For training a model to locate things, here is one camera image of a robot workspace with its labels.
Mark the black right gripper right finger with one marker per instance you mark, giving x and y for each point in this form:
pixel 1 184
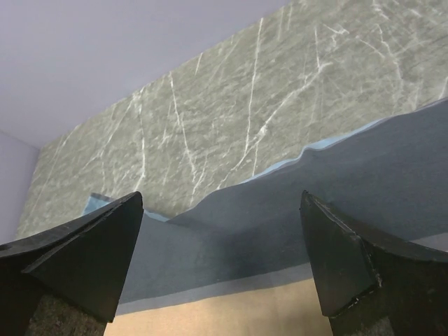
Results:
pixel 370 282

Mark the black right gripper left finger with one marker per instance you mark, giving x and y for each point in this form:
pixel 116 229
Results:
pixel 68 280

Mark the blue-grey pillowcase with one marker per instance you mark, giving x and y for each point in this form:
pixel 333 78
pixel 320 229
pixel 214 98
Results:
pixel 391 174

